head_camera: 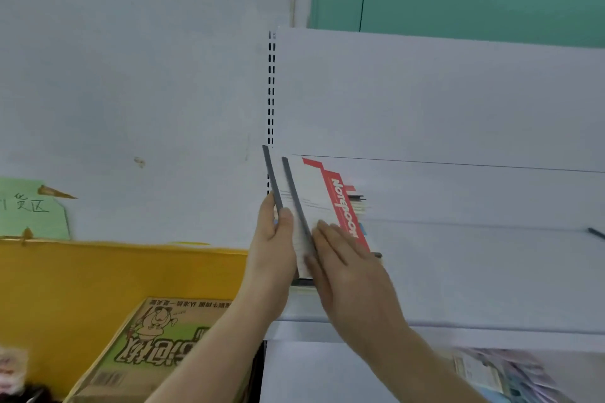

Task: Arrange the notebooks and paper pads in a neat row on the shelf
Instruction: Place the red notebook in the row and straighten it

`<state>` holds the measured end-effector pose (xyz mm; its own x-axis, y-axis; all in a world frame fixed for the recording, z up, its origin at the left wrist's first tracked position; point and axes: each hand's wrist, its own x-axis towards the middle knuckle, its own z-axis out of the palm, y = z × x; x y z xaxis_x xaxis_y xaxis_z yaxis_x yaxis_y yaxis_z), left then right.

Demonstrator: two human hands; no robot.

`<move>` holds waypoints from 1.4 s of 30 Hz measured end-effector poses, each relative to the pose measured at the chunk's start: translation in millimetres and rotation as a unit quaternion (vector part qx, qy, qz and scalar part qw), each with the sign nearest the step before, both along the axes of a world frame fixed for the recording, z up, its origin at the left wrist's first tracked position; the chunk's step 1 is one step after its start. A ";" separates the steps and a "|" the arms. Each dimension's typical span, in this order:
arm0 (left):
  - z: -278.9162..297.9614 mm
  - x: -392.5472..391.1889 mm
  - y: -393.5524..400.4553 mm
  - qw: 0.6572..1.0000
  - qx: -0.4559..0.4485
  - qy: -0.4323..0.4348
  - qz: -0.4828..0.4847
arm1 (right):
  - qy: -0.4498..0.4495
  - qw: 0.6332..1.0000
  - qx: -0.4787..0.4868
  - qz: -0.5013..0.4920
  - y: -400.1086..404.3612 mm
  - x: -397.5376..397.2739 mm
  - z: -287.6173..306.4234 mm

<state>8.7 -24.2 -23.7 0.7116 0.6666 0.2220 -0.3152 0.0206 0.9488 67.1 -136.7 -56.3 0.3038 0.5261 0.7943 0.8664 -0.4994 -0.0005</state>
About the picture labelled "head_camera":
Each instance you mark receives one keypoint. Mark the person's left hand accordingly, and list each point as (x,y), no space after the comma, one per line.
(269,265)

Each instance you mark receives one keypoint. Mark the person's right hand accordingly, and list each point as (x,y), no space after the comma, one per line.
(354,289)

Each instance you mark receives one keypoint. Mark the stack of notebooks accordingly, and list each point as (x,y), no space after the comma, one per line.
(357,204)

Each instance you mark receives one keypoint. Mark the red-striped white notebook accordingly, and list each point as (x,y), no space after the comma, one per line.
(312,190)

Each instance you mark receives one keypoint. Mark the yellow-striped white notebook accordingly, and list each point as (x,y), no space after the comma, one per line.
(596,232)

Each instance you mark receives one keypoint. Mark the person's right forearm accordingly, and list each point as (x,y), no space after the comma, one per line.
(425,374)

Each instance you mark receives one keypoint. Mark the person's left forearm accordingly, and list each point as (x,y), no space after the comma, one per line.
(212,360)

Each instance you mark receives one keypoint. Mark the green printed cardboard box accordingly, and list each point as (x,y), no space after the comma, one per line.
(142,346)

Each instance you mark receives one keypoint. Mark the white slotted shelf upright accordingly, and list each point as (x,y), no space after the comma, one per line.
(271,110)

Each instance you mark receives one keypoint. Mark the heap of small packets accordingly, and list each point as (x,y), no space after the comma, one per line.
(505,374)

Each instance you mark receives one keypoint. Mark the white shelf back panel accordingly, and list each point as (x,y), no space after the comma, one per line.
(425,100)

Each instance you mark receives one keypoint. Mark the green paper sign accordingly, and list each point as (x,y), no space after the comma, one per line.
(28,214)

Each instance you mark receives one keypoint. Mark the black basket of items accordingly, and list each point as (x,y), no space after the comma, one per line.
(16,374)

